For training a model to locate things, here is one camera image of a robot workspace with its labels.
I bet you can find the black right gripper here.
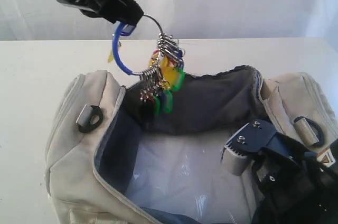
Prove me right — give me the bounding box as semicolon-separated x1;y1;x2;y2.
251;153;337;223

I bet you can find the colourful key tag bunch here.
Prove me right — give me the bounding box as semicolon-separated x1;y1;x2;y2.
108;14;185;121

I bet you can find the beige canvas duffel bag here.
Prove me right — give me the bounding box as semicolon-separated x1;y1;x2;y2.
45;66;337;223

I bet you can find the black plastic D-ring left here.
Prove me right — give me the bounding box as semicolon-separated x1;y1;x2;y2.
76;104;104;133

